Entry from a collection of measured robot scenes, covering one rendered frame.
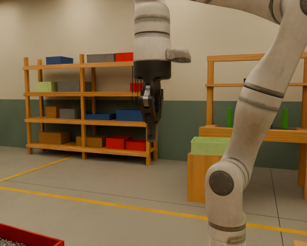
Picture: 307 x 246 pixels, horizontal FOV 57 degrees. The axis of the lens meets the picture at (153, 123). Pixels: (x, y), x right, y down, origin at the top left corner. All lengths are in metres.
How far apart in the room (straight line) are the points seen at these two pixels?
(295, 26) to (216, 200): 0.41
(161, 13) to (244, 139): 0.35
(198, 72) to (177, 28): 0.99
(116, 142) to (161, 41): 5.34
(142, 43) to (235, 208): 0.42
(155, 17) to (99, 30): 6.17
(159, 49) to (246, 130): 0.29
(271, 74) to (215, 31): 5.20
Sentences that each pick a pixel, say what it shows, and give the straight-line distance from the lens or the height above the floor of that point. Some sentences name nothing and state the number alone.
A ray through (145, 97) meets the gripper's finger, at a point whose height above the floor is 1.37.
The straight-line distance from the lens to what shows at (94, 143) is 6.16.
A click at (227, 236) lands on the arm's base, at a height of 1.04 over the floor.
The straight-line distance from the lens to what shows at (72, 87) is 6.32.
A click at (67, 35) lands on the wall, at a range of 7.17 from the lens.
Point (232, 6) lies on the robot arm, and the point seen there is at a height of 1.56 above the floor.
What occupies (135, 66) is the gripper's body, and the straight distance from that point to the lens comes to 0.56.
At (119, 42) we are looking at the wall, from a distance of 6.44.
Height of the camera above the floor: 1.38
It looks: 6 degrees down
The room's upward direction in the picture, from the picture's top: straight up
